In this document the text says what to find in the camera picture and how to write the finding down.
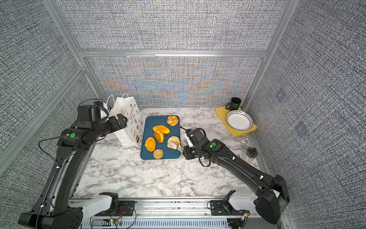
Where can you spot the teal rectangular tray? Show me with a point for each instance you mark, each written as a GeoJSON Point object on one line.
{"type": "Point", "coordinates": [158, 120]}

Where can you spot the knotted braided bread roll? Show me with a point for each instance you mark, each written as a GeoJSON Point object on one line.
{"type": "Point", "coordinates": [172, 120]}

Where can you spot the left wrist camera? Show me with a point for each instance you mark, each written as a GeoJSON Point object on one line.
{"type": "Point", "coordinates": [89, 113]}

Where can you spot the white bowl with patterned rim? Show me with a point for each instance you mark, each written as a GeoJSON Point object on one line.
{"type": "Point", "coordinates": [239, 120]}

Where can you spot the pale waffle-pattern round bread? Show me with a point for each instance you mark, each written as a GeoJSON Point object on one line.
{"type": "Point", "coordinates": [174, 139]}

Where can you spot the white paper gift bag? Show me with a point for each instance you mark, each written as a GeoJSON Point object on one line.
{"type": "Point", "coordinates": [127, 106]}

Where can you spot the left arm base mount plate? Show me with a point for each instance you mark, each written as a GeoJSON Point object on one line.
{"type": "Point", "coordinates": [125, 208]}

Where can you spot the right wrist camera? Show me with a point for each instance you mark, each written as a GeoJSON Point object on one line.
{"type": "Point", "coordinates": [189, 138]}

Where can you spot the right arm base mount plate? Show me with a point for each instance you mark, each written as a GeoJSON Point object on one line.
{"type": "Point", "coordinates": [224, 208]}

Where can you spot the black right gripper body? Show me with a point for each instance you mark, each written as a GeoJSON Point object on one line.
{"type": "Point", "coordinates": [192, 153]}

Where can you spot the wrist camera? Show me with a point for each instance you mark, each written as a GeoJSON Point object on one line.
{"type": "Point", "coordinates": [89, 113]}
{"type": "Point", "coordinates": [189, 138]}

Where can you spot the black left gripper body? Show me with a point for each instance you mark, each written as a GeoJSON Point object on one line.
{"type": "Point", "coordinates": [111, 125]}

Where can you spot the aluminium front rail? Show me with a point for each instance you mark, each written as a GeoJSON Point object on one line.
{"type": "Point", "coordinates": [173, 213]}

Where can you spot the yellow cutting board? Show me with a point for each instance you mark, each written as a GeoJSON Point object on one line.
{"type": "Point", "coordinates": [222, 113]}

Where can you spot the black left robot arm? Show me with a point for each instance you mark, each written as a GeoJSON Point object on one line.
{"type": "Point", "coordinates": [52, 210]}

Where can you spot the small round brown bun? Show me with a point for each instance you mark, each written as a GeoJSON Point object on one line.
{"type": "Point", "coordinates": [158, 154]}

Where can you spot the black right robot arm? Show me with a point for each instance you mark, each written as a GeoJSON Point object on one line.
{"type": "Point", "coordinates": [272, 192]}

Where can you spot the black mug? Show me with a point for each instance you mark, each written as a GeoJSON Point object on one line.
{"type": "Point", "coordinates": [234, 104]}

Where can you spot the clear jar with black lid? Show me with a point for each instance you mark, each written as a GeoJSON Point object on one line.
{"type": "Point", "coordinates": [251, 154]}

